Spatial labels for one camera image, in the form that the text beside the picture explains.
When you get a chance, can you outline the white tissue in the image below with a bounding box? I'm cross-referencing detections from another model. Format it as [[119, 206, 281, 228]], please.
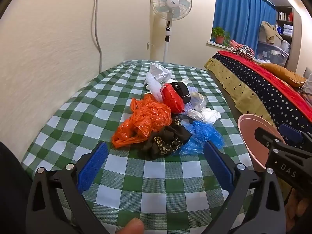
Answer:
[[187, 107, 222, 125]]

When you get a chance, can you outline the dark floral cloth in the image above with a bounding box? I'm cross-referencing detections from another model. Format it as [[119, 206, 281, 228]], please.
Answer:
[[139, 117, 192, 160]]

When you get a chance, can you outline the pink plastic bin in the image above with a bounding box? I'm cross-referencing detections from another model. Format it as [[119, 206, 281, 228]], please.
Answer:
[[238, 114, 287, 172]]

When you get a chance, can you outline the beige coat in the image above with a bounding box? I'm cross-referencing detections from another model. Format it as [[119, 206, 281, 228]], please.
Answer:
[[260, 21, 283, 45]]

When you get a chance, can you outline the person's left hand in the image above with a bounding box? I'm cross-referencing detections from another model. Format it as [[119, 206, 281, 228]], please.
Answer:
[[121, 218, 145, 234]]

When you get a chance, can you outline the plaid pillow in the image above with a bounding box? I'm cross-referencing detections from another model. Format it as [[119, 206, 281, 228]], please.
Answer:
[[300, 67, 312, 103]]

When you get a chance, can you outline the red blanket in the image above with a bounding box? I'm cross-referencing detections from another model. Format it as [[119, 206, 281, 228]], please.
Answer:
[[217, 50, 312, 125]]

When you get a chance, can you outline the orange plastic bag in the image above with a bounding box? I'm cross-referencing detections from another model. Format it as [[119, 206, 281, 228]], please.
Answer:
[[111, 94, 172, 149]]

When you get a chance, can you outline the white paper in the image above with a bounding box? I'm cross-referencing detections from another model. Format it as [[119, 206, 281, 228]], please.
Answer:
[[146, 63, 172, 84]]

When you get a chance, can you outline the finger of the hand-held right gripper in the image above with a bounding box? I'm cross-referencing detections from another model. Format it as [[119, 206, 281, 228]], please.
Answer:
[[278, 124, 312, 150], [255, 127, 287, 156]]

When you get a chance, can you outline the white standing fan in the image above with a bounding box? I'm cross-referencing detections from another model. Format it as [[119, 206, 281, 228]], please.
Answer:
[[150, 0, 193, 62]]

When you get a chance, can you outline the potted green plant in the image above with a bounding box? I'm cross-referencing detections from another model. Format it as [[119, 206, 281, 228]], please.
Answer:
[[212, 27, 231, 47]]

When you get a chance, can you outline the pink clothing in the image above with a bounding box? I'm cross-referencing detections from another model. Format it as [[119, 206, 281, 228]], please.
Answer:
[[229, 39, 245, 50]]

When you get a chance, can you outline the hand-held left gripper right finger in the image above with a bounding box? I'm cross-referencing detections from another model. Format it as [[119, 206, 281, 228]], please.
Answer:
[[203, 141, 287, 234]]

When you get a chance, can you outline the blue curtain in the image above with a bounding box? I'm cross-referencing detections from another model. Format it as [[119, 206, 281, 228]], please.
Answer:
[[213, 0, 278, 47]]

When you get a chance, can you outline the red plastic bag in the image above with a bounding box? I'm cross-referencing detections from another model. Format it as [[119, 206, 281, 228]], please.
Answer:
[[161, 83, 186, 114]]

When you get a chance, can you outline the green checkered table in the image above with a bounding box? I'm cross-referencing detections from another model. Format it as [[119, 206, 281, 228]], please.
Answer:
[[21, 59, 256, 234]]

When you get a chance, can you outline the orange pillow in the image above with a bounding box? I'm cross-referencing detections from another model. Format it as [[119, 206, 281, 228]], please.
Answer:
[[260, 63, 307, 88]]

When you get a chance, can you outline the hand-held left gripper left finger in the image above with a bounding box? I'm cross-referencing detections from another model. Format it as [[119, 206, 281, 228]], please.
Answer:
[[26, 141, 109, 234]]

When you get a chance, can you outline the metal pot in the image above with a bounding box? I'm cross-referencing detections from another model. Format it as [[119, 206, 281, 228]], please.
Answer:
[[280, 39, 291, 53]]

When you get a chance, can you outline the clear storage box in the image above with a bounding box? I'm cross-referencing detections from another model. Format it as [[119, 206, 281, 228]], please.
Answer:
[[256, 40, 290, 66]]

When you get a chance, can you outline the grey wall cable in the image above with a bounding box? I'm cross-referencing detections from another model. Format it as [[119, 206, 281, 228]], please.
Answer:
[[91, 0, 103, 72]]

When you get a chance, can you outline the yellow star bed sheet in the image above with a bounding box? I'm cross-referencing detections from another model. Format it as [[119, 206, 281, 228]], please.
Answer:
[[203, 58, 275, 127]]

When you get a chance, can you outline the lavender knitted cloth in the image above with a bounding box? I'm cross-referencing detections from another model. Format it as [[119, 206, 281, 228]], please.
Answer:
[[182, 85, 199, 114]]

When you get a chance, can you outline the wooden bookshelf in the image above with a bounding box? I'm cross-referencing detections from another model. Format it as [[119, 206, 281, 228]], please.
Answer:
[[275, 5, 294, 44]]

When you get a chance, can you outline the striped clothing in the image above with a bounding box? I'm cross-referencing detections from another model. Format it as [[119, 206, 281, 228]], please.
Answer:
[[231, 45, 255, 60]]

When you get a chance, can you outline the blue plastic bag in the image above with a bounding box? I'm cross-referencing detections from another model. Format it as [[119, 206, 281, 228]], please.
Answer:
[[171, 121, 225, 156]]

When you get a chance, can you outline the person's right hand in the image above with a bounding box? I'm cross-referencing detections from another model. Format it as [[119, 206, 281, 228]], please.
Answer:
[[284, 189, 312, 233]]

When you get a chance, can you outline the bed with star blanket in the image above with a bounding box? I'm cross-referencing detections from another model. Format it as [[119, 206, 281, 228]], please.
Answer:
[[211, 54, 312, 137]]

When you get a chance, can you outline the clear plastic bag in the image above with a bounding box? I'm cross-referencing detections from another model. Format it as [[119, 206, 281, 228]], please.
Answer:
[[190, 91, 207, 111]]

